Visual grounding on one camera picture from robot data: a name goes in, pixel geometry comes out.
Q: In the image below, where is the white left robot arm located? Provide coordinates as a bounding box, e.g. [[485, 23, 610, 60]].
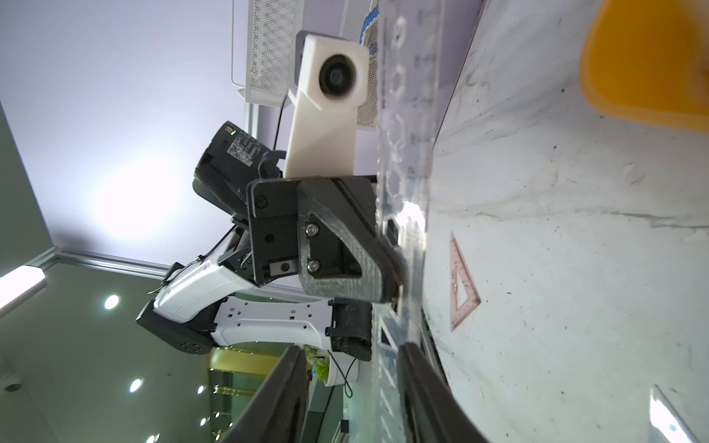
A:
[[137, 122, 398, 361]]

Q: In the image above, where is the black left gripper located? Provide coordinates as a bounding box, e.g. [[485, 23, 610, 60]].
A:
[[247, 175, 398, 304]]

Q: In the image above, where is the yellow plastic storage box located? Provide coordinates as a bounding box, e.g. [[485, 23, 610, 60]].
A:
[[580, 0, 708, 132]]

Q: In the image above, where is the potted plant in background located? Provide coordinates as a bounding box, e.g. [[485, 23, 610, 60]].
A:
[[302, 345, 359, 388]]

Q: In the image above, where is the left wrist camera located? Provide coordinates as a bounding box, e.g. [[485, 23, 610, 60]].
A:
[[284, 31, 369, 179]]

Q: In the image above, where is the white mesh lower shelf basket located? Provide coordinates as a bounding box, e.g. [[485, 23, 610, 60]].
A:
[[340, 0, 379, 131]]

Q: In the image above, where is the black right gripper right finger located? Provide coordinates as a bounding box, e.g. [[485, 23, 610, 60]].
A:
[[397, 343, 487, 443]]

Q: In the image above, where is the clear patterned ruler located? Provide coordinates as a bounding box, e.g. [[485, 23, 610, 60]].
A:
[[372, 1, 444, 442]]

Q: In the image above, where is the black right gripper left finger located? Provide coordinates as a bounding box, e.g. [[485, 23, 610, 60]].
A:
[[221, 345, 308, 442]]

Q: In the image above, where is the pink triangle ruler left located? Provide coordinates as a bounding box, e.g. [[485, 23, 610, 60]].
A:
[[449, 233, 481, 332]]

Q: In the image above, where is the white mesh upper shelf basket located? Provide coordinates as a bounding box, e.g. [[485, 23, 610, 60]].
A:
[[231, 1, 305, 107]]

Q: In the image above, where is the clear blue triangle ruler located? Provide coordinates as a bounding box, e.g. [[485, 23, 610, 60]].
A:
[[648, 385, 699, 443]]

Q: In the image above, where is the white mesh shelf basket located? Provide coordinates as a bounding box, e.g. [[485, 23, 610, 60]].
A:
[[231, 1, 305, 107], [340, 0, 379, 131]]

